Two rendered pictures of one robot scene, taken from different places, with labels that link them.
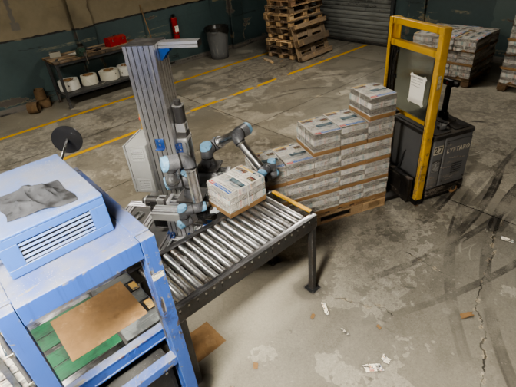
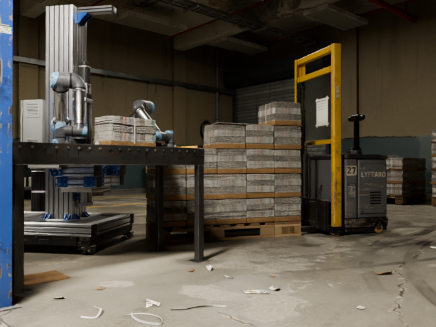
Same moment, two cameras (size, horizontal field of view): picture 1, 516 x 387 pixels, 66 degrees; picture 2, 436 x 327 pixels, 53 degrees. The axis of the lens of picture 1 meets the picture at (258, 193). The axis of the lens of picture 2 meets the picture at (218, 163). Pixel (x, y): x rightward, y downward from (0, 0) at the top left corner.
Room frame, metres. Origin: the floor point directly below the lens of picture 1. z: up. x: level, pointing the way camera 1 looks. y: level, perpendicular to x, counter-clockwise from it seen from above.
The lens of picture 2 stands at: (-0.72, -0.40, 0.67)
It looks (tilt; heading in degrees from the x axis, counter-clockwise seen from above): 0 degrees down; 358
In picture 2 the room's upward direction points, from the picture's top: straight up
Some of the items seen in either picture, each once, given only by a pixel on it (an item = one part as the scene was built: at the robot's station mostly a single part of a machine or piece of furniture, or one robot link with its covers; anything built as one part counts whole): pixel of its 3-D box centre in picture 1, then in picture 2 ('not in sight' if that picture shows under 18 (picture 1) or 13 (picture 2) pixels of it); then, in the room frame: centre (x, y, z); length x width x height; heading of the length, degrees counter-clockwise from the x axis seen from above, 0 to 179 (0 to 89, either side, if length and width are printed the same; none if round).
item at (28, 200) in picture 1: (32, 194); not in sight; (1.50, 0.99, 1.78); 0.32 x 0.28 x 0.05; 39
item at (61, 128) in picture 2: (185, 211); (63, 130); (2.47, 0.57, 0.92); 0.11 x 0.08 x 0.11; 106
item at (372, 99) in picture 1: (368, 149); (278, 169); (3.67, -1.20, 0.65); 0.39 x 0.30 x 1.29; 18
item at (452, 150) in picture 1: (427, 152); (346, 191); (3.92, -1.97, 0.40); 0.69 x 0.55 x 0.80; 18
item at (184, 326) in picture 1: (190, 352); (17, 228); (1.66, 0.56, 0.34); 0.06 x 0.06 x 0.68; 39
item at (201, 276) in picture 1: (190, 266); not in sight; (2.01, 0.51, 0.77); 0.47 x 0.05 x 0.05; 39
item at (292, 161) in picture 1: (305, 185); (210, 193); (3.45, -0.51, 0.42); 1.17 x 0.39 x 0.83; 108
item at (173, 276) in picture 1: (173, 276); not in sight; (1.93, 0.61, 0.77); 0.47 x 0.05 x 0.05; 39
